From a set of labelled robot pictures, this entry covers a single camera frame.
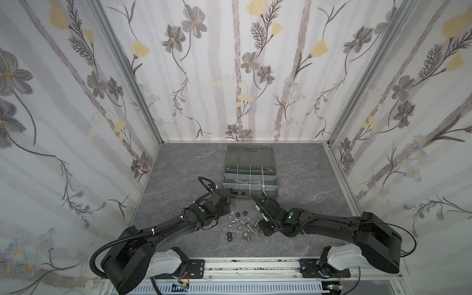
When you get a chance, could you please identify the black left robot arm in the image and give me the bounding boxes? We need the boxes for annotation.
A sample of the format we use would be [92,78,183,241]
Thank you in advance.
[89,177,231,295]

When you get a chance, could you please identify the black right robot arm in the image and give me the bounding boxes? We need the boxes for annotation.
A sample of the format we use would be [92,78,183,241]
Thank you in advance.
[252,197,402,279]

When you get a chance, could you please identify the silver wing nut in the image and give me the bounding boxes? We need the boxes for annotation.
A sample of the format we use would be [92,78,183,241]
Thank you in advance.
[240,218,250,225]
[242,232,254,242]

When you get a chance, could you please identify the green plastic organizer box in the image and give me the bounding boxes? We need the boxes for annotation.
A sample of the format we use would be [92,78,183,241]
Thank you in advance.
[223,145,279,199]

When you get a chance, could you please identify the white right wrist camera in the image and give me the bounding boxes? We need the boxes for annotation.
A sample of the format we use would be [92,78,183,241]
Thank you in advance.
[256,205,269,222]

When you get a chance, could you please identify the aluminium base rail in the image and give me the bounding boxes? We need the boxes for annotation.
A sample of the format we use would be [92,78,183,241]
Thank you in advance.
[99,257,403,283]

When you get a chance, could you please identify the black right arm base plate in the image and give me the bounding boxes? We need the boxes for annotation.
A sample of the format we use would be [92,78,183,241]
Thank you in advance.
[299,259,351,279]

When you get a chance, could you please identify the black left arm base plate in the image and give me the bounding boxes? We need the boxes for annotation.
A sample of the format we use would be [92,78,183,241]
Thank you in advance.
[183,259,205,280]

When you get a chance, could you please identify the white slotted cable duct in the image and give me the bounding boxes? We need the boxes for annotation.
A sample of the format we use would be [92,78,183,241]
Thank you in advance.
[156,281,329,295]

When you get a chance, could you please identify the black corrugated cable hose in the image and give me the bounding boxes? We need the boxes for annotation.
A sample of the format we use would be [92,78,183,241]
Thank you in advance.
[89,215,185,279]

